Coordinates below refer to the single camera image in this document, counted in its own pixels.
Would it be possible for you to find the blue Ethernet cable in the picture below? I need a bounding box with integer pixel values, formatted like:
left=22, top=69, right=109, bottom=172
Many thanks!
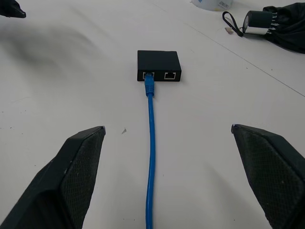
left=143, top=71, right=156, bottom=229

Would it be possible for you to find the black network coupler box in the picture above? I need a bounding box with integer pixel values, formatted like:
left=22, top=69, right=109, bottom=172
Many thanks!
left=136, top=50, right=182, bottom=83

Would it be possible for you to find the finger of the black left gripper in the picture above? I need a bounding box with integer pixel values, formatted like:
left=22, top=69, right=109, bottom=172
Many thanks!
left=0, top=0, right=27, bottom=19

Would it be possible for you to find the black folded umbrella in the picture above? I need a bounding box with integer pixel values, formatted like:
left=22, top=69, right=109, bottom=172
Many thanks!
left=222, top=3, right=305, bottom=54

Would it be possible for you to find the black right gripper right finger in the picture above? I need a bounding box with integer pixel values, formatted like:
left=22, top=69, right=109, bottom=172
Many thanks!
left=231, top=123, right=305, bottom=229

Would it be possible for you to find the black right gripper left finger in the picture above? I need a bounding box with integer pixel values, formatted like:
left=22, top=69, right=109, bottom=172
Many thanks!
left=0, top=125, right=107, bottom=229

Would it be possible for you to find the white round container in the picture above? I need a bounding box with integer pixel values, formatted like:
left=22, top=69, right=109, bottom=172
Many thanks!
left=191, top=0, right=234, bottom=11

